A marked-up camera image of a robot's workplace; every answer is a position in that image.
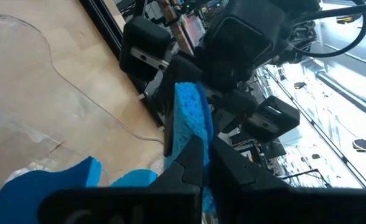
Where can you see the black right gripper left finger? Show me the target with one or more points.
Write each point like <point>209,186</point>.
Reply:
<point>183,171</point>

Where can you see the blue kitchen sponge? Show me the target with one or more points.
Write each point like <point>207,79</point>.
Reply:
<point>30,193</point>
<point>189,115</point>
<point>134,179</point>

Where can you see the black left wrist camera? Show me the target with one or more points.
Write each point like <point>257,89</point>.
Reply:
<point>245,37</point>

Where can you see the clear plastic bin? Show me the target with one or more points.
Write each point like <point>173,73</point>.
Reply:
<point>30,93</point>

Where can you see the black aluminium rig frame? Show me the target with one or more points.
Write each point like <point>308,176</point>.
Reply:
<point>108,28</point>

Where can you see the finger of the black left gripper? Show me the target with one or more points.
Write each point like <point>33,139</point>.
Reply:
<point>232,102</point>
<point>183,70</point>

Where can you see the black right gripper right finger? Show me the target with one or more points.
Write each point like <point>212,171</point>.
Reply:
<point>232,174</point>

